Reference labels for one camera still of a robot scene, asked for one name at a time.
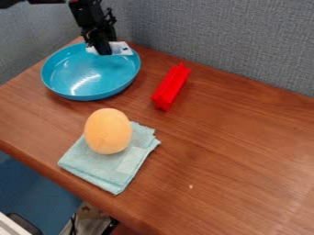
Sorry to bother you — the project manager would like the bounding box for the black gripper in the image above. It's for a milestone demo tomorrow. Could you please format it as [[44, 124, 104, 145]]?
[[68, 0, 117, 55]]

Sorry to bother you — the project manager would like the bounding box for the white toothpaste tube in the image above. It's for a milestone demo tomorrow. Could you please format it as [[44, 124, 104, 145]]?
[[85, 41, 133, 56]]

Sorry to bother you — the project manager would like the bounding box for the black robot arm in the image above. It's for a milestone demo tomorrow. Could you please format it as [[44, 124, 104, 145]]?
[[0, 0, 117, 55]]

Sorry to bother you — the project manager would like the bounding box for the blue plate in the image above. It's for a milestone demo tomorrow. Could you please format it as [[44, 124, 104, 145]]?
[[40, 42, 141, 101]]

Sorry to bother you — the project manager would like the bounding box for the red plastic block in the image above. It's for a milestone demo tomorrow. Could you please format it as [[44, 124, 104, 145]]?
[[150, 62, 191, 111]]

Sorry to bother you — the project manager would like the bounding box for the orange egg-shaped ball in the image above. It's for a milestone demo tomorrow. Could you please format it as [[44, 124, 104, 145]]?
[[82, 108, 132, 154]]

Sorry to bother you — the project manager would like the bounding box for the light blue folded cloth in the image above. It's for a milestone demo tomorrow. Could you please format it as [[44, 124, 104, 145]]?
[[57, 122, 160, 196]]

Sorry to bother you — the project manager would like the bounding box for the metal table leg bracket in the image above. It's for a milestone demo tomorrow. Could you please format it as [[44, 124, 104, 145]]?
[[58, 202, 118, 235]]

